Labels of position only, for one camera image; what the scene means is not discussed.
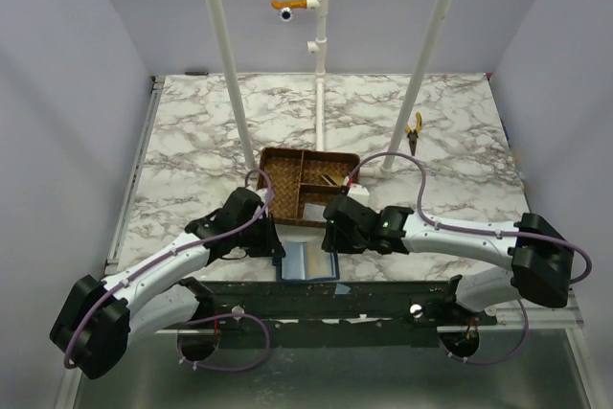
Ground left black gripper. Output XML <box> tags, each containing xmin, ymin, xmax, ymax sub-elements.
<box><xmin>235</xmin><ymin>213</ymin><xmax>286</xmax><ymax>258</ymax></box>

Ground white diamond credit card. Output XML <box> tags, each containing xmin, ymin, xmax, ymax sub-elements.
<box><xmin>303</xmin><ymin>203</ymin><xmax>326</xmax><ymax>222</ymax></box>

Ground gold credit card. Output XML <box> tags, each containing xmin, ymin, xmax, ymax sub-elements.
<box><xmin>320</xmin><ymin>173</ymin><xmax>351</xmax><ymax>187</ymax></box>

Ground blue leather card holder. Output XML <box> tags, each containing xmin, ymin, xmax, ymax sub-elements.
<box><xmin>273</xmin><ymin>241</ymin><xmax>340</xmax><ymax>284</ymax></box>

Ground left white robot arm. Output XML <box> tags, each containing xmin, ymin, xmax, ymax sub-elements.
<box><xmin>50</xmin><ymin>187</ymin><xmax>284</xmax><ymax>379</ymax></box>

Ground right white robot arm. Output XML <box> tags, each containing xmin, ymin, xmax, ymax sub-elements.
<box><xmin>322</xmin><ymin>194</ymin><xmax>573</xmax><ymax>325</ymax></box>

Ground woven brown divided tray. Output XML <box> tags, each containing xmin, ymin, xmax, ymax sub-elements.
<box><xmin>260</xmin><ymin>148</ymin><xmax>360</xmax><ymax>228</ymax></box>

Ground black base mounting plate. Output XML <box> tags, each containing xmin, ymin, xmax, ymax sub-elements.
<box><xmin>179</xmin><ymin>278</ymin><xmax>496</xmax><ymax>353</ymax></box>

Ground small blue white ball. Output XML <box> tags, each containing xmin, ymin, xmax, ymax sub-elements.
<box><xmin>280</xmin><ymin>7</ymin><xmax>293</xmax><ymax>22</ymax></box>

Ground centre white pipe stand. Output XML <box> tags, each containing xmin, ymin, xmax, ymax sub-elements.
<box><xmin>306</xmin><ymin>0</ymin><xmax>329</xmax><ymax>151</ymax></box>

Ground orange hook peg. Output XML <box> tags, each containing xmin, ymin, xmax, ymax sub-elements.
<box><xmin>271</xmin><ymin>0</ymin><xmax>308</xmax><ymax>11</ymax></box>

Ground left white slanted pipe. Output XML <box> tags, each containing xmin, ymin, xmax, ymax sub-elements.
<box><xmin>205</xmin><ymin>0</ymin><xmax>256</xmax><ymax>170</ymax></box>

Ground white slanted pipe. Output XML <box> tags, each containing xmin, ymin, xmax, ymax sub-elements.
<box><xmin>205</xmin><ymin>0</ymin><xmax>256</xmax><ymax>170</ymax></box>
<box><xmin>380</xmin><ymin>0</ymin><xmax>452</xmax><ymax>173</ymax></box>

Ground right white slanted pipe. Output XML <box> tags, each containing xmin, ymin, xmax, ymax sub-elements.
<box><xmin>380</xmin><ymin>0</ymin><xmax>452</xmax><ymax>173</ymax></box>

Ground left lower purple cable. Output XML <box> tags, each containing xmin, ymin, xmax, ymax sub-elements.
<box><xmin>170</xmin><ymin>310</ymin><xmax>270</xmax><ymax>373</ymax></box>

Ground yellow handled pliers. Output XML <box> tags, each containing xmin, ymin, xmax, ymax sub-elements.
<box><xmin>405</xmin><ymin>112</ymin><xmax>422</xmax><ymax>156</ymax></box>

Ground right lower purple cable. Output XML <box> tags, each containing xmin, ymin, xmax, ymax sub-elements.
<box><xmin>444</xmin><ymin>296</ymin><xmax>531</xmax><ymax>366</ymax></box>

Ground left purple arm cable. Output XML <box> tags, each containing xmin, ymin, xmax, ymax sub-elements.
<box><xmin>64</xmin><ymin>168</ymin><xmax>277</xmax><ymax>371</ymax></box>

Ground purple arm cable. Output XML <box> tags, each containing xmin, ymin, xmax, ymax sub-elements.
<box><xmin>64</xmin><ymin>168</ymin><xmax>277</xmax><ymax>371</ymax></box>
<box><xmin>340</xmin><ymin>151</ymin><xmax>593</xmax><ymax>285</ymax></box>

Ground aluminium rail frame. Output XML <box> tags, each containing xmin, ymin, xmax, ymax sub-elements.
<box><xmin>71</xmin><ymin>76</ymin><xmax>585</xmax><ymax>333</ymax></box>

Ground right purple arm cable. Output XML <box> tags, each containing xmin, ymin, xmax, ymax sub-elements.
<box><xmin>340</xmin><ymin>151</ymin><xmax>593</xmax><ymax>285</ymax></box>

